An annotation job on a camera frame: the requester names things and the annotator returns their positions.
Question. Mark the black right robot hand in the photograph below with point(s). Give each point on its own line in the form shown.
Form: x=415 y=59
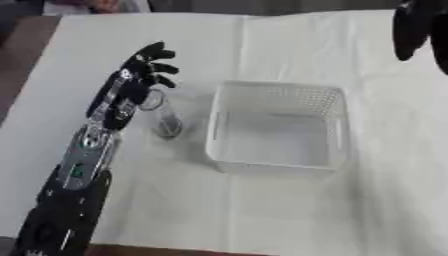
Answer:
x=415 y=30

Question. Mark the clear glass cup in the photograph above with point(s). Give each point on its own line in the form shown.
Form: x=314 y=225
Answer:
x=163 y=116

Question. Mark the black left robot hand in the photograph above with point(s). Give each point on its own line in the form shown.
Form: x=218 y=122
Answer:
x=133 y=87

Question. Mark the person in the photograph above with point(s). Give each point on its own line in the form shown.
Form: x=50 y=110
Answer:
x=93 y=6

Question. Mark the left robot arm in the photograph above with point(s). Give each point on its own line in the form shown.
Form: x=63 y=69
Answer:
x=70 y=186

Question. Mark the white plastic basket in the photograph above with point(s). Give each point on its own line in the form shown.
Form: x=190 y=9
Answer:
x=279 y=130

